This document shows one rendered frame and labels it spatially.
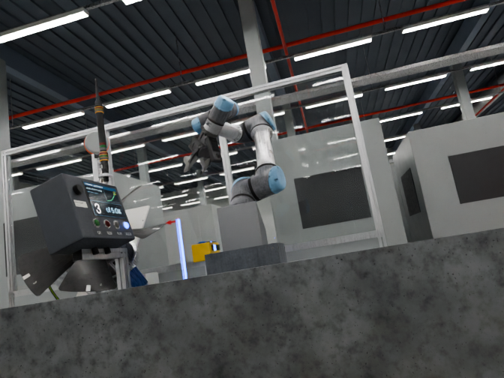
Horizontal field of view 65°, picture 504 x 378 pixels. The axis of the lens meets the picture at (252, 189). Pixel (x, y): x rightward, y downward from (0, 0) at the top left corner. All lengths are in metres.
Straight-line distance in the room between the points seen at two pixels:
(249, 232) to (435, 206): 3.44
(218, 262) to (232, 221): 0.19
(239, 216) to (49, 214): 0.81
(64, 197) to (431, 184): 4.26
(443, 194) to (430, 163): 0.38
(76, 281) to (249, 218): 0.77
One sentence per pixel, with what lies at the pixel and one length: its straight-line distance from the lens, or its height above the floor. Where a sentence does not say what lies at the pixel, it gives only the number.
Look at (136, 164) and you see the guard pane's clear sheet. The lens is 2.86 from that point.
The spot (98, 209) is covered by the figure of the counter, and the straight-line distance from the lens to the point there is 1.21.
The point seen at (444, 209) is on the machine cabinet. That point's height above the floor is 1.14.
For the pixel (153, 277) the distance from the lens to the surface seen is 2.59.
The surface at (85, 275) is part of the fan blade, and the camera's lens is 1.88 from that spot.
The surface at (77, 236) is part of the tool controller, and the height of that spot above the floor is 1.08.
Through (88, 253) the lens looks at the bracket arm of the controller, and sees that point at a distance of 1.22.
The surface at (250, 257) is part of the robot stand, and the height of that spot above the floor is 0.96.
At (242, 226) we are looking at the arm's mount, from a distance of 1.68.
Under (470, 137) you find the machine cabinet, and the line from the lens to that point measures 5.11.
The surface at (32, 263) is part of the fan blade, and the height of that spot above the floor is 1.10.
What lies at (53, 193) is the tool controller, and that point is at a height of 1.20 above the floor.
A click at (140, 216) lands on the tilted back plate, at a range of 2.40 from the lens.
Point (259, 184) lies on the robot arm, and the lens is 1.78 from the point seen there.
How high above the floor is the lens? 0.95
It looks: 10 degrees up
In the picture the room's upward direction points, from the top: 9 degrees counter-clockwise
